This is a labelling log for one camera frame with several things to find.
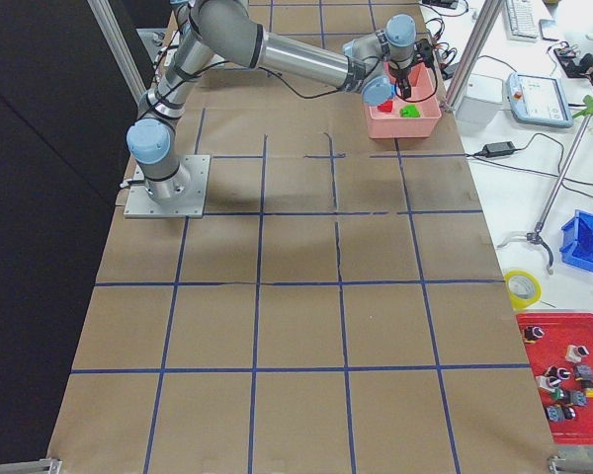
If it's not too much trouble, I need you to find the black power adapter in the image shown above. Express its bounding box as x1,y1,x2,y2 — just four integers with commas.
480,141,517,158

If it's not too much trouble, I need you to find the red parts tray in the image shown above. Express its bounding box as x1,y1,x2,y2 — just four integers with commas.
517,312,593,444

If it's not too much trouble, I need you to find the aluminium frame post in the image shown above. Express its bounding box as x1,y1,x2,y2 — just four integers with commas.
441,0,502,113

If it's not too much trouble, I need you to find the blue storage bin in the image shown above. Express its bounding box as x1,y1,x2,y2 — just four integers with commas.
559,209,593,273

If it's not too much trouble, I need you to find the grabber reach tool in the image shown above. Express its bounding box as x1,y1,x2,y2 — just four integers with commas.
496,95,593,275

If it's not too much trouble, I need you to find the yellow tape roll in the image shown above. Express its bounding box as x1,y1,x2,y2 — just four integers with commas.
505,270,542,311

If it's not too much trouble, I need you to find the green toy block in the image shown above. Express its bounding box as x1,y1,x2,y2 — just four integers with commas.
399,105,421,119

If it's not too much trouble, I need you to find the red toy block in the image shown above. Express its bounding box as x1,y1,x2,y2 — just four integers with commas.
377,100,393,113

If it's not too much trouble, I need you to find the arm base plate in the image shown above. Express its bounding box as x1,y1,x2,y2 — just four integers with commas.
124,154,212,218

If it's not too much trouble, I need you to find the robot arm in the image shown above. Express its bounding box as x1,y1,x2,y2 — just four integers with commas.
127,1,434,204

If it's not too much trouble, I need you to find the pink plastic box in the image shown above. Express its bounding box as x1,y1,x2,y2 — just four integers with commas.
364,65,442,139

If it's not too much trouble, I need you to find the white cube device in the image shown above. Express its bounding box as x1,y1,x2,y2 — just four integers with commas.
456,74,503,127

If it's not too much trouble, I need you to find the white keyboard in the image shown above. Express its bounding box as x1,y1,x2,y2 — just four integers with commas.
503,0,539,42

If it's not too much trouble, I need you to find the teach pendant tablet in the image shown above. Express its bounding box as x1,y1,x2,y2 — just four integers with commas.
505,72,573,128

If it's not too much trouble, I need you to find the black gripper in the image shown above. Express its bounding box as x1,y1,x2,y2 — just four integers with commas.
387,39,434,98

